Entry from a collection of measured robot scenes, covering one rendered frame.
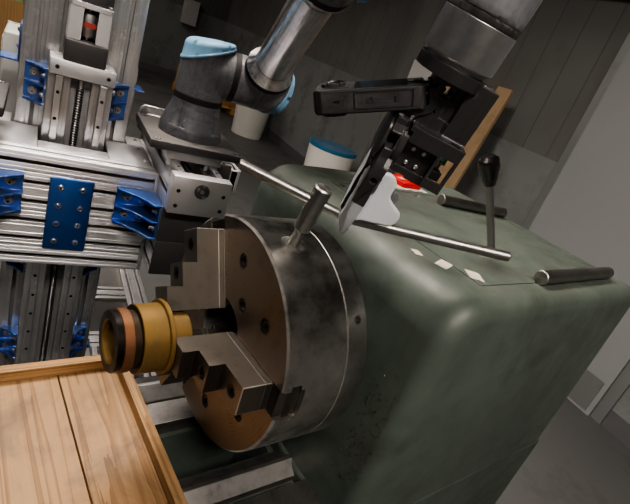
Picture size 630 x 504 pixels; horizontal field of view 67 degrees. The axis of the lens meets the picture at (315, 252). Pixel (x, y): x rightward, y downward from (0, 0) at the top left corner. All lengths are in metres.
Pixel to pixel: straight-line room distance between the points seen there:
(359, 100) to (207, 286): 0.30
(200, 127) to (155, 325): 0.69
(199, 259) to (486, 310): 0.36
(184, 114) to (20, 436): 0.75
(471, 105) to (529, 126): 3.51
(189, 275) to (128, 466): 0.28
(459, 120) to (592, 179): 3.11
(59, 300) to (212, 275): 0.92
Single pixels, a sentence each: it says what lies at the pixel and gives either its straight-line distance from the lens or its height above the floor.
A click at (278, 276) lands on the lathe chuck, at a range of 0.54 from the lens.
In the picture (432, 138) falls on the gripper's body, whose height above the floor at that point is 1.41.
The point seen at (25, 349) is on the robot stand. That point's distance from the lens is 1.58.
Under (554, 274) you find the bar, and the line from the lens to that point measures 0.80.
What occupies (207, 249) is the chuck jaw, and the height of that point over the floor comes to 1.18.
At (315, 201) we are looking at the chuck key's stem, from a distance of 0.55.
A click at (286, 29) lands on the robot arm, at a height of 1.47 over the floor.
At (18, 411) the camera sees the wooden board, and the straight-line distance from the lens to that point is 0.80.
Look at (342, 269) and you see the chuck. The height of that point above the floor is 1.22.
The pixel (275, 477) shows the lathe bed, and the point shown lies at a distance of 0.82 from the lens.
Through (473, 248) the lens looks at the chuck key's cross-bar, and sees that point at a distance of 0.59.
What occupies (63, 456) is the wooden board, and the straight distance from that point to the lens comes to 0.75.
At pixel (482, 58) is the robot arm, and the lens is 0.49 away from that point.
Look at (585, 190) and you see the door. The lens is 3.61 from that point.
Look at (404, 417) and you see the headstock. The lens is 0.65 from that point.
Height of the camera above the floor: 1.46
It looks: 22 degrees down
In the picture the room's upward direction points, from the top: 21 degrees clockwise
